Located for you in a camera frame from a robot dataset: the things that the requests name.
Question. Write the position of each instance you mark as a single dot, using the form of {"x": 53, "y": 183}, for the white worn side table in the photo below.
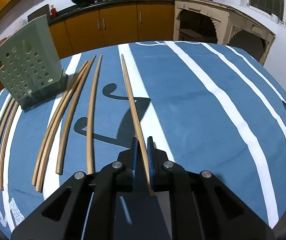
{"x": 227, "y": 20}

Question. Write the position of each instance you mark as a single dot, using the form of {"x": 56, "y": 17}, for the blue striped tablecloth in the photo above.
{"x": 209, "y": 107}

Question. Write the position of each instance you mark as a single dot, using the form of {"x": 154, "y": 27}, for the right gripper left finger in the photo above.
{"x": 84, "y": 206}

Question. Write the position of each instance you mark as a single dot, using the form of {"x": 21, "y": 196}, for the orange lower kitchen cabinets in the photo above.
{"x": 117, "y": 24}

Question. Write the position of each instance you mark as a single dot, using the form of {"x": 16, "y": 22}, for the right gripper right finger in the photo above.
{"x": 201, "y": 206}

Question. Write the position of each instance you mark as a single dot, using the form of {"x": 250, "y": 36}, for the black countertop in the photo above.
{"x": 95, "y": 4}

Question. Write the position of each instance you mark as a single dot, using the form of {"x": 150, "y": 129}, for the red small bottle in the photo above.
{"x": 53, "y": 12}

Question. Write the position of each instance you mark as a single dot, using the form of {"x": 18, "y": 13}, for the dark cutting board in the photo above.
{"x": 44, "y": 10}

